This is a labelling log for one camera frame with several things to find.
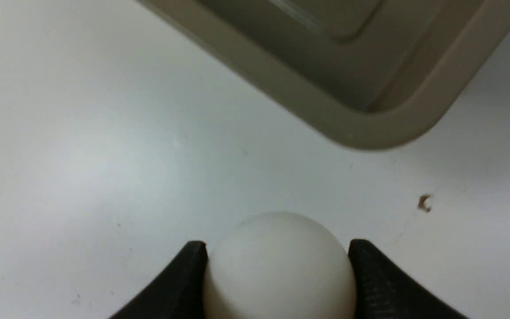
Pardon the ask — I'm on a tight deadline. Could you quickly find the white ping-pong ball with logo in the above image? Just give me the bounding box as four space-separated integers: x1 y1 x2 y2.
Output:
203 212 357 319

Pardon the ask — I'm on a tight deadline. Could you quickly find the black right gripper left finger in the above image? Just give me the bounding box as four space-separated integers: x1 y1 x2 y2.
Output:
111 241 209 319

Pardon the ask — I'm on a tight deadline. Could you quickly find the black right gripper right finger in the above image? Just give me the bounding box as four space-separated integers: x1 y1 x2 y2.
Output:
348 239 466 319

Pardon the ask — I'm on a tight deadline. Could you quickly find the tan plastic storage bin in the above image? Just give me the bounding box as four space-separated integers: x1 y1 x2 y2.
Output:
140 0 510 150

